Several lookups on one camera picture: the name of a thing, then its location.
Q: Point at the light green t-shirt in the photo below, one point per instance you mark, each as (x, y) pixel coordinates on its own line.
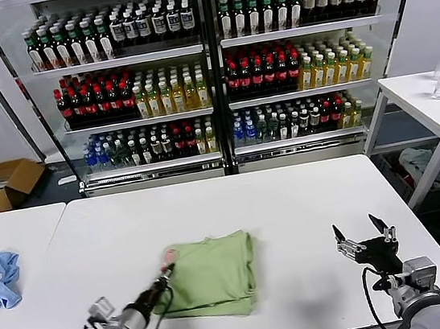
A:
(214, 274)

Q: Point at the clear green-cap water bottle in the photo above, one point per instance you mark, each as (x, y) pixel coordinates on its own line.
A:
(274, 130)
(263, 131)
(122, 157)
(112, 158)

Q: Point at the red-cap cola bottle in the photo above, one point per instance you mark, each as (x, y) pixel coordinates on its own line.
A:
(336, 116)
(294, 73)
(116, 103)
(246, 81)
(282, 75)
(190, 144)
(233, 83)
(258, 79)
(325, 118)
(103, 105)
(178, 145)
(77, 109)
(90, 107)
(64, 111)
(270, 77)
(128, 101)

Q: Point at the green-cap dark tea bottle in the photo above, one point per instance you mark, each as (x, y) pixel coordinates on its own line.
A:
(227, 20)
(268, 14)
(254, 16)
(240, 18)
(105, 43)
(49, 51)
(63, 50)
(77, 47)
(36, 53)
(91, 45)
(282, 11)
(295, 9)

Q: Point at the open cardboard box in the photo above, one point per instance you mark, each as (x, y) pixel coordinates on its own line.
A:
(22, 174)

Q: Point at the dark white-label drink bottle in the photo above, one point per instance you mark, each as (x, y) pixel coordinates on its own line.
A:
(315, 121)
(135, 156)
(145, 154)
(305, 124)
(284, 128)
(294, 126)
(167, 150)
(156, 151)

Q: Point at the small white floor object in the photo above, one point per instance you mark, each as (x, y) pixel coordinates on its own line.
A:
(67, 179)

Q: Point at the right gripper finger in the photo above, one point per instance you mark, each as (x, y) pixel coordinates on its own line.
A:
(389, 233)
(348, 248)

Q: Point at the yellow juice bottle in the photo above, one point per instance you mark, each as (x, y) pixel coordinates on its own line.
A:
(355, 69)
(200, 144)
(367, 67)
(343, 71)
(211, 143)
(179, 101)
(318, 75)
(167, 103)
(154, 105)
(204, 96)
(306, 77)
(331, 73)
(347, 117)
(192, 98)
(142, 107)
(357, 115)

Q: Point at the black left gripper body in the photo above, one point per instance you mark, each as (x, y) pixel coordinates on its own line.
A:
(152, 300)

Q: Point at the white grey cloth pile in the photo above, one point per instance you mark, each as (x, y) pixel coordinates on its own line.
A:
(420, 164)

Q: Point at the white side table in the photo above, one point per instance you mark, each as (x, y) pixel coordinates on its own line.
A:
(418, 97)

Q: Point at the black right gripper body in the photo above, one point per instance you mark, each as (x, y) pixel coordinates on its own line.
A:
(380, 255)

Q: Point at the blue-label water bottle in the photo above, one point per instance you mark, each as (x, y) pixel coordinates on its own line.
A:
(251, 133)
(101, 157)
(239, 135)
(90, 159)

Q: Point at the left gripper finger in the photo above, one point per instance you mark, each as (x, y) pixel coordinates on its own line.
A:
(169, 280)
(164, 278)

